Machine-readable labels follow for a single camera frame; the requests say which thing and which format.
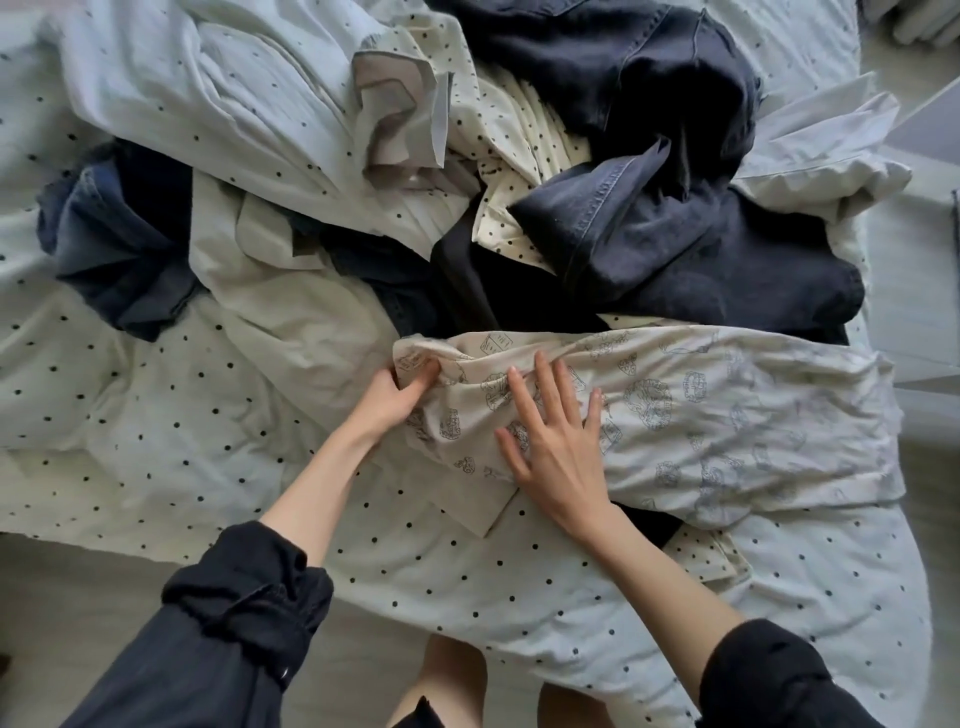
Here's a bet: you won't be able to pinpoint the dark navy jeans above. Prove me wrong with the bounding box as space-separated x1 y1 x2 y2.
510 138 867 344

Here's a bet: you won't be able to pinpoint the cream white jacket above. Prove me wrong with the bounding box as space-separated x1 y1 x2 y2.
187 172 452 437

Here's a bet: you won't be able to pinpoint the white dotted bed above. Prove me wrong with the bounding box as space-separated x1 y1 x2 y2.
0 0 935 728

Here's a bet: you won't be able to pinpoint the person's right hand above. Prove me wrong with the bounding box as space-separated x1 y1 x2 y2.
495 349 620 545

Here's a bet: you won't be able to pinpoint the cream polka dot pants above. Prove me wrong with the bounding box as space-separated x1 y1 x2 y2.
348 12 594 272

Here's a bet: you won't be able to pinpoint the person's right forearm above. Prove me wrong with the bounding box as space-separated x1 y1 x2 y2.
577 502 887 728

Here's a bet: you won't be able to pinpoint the cream printed pyjama trousers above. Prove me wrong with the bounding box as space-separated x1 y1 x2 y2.
393 322 906 530

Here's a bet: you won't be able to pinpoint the light grey wardrobe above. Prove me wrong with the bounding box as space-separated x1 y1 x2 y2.
867 75 960 452

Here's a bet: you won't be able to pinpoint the person's bare leg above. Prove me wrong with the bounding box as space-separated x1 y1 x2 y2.
537 682 617 728
387 633 489 728

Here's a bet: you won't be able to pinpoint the person's left hand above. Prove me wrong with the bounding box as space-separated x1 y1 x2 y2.
342 355 444 449

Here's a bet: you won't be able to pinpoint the blue denim jeans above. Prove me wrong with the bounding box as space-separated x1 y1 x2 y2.
37 139 204 342

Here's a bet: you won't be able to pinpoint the black soft trousers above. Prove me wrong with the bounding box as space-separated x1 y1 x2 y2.
292 210 684 549

